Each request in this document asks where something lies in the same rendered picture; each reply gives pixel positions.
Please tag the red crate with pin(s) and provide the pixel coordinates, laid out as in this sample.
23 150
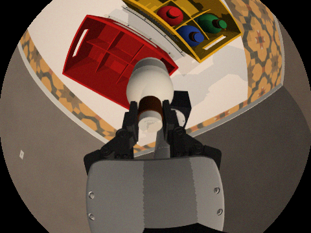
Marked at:
104 52

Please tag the blue bottle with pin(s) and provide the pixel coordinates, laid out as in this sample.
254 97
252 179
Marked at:
191 35

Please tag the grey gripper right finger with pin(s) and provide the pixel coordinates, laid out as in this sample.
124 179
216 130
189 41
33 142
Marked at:
182 144

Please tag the white bottle with grey label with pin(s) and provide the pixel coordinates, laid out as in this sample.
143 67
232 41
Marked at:
149 85

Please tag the green bottle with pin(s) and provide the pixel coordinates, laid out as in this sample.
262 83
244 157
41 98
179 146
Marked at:
210 23

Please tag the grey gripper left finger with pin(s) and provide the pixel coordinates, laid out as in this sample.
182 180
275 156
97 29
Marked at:
121 146

